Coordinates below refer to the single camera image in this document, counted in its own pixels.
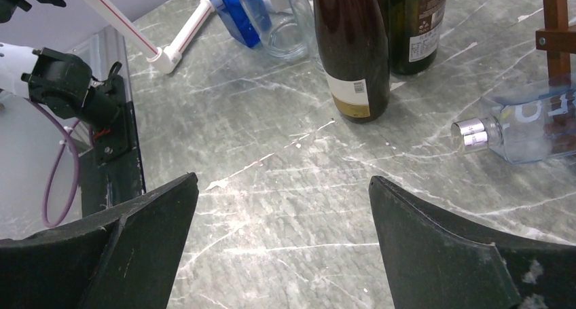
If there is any blue bottle silver cap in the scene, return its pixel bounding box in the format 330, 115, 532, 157
451, 74, 575, 164

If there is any brown bottle gold foil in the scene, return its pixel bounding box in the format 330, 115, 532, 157
313, 0, 391, 124

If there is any brown wooden wine rack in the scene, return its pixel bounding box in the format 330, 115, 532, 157
535, 0, 575, 87

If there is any clear glass jar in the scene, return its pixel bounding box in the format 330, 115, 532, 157
263, 0, 313, 62

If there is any white pvc pipe stand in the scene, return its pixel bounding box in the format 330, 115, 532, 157
65, 0, 271, 75

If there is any clear bottle chrome cap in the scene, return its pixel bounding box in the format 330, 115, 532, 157
209, 0, 274, 48

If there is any green bottle grey cap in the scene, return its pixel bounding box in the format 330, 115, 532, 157
382, 0, 447, 75

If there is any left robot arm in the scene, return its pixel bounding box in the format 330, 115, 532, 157
1, 43, 125, 130

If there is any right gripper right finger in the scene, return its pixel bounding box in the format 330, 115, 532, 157
369, 176, 575, 308

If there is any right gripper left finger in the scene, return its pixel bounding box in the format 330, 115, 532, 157
1, 173, 199, 308

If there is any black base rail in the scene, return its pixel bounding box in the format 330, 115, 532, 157
78, 75, 146, 217

